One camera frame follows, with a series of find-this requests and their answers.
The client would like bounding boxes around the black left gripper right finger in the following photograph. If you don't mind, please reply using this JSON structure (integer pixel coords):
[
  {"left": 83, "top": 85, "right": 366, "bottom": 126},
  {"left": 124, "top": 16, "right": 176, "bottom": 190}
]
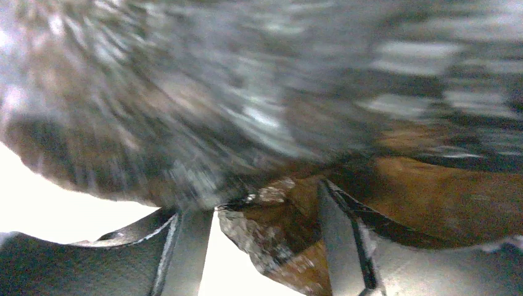
[{"left": 318, "top": 181, "right": 522, "bottom": 295}]

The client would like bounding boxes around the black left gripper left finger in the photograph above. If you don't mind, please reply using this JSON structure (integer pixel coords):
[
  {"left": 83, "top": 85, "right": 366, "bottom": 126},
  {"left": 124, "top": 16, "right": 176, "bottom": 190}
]
[{"left": 1, "top": 210, "right": 213, "bottom": 295}]

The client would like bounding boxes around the black plastic trash bag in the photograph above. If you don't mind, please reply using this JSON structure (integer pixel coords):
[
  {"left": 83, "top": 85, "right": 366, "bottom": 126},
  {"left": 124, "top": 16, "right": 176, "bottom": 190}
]
[{"left": 0, "top": 0, "right": 523, "bottom": 296}]

